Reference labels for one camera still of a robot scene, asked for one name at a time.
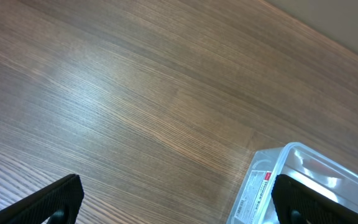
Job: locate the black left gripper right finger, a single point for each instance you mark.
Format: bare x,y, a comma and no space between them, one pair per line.
295,203

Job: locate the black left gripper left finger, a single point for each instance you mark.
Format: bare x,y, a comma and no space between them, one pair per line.
58,202

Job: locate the clear plastic container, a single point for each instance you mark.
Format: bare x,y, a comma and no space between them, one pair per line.
254,204

